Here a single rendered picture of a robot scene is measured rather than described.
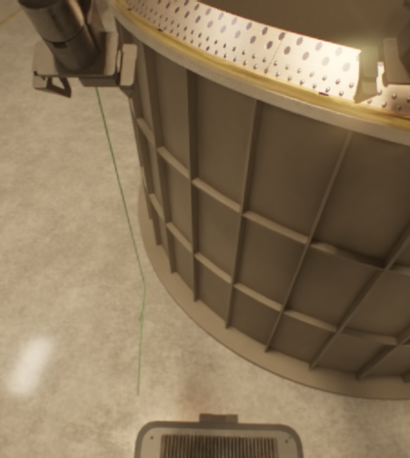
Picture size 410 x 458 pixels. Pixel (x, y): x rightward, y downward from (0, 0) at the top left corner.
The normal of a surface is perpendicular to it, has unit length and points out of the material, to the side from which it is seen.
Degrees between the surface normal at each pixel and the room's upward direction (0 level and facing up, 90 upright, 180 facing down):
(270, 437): 0
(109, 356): 0
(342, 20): 62
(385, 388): 0
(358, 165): 90
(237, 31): 43
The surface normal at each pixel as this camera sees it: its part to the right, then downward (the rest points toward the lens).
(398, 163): -0.38, 0.71
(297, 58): -0.39, -0.04
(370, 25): -0.44, 0.29
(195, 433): 0.00, -0.64
